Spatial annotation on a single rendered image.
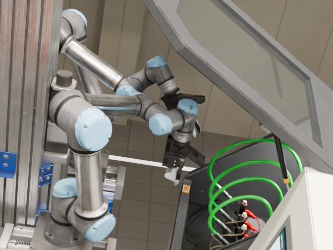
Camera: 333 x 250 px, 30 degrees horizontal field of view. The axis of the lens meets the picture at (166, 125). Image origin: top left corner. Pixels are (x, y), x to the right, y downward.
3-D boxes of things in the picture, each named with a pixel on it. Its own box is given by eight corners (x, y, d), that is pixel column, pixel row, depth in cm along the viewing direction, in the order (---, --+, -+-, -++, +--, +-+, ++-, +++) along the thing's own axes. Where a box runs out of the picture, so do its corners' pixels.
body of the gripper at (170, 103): (177, 120, 263) (163, 94, 262) (194, 111, 260) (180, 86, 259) (172, 124, 256) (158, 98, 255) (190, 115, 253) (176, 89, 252)
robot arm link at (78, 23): (85, 137, 275) (42, 19, 257) (100, 122, 287) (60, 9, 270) (108, 133, 270) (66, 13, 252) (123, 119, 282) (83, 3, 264)
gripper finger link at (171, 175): (162, 182, 241) (167, 162, 236) (178, 185, 241) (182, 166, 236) (161, 187, 238) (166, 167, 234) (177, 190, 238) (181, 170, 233)
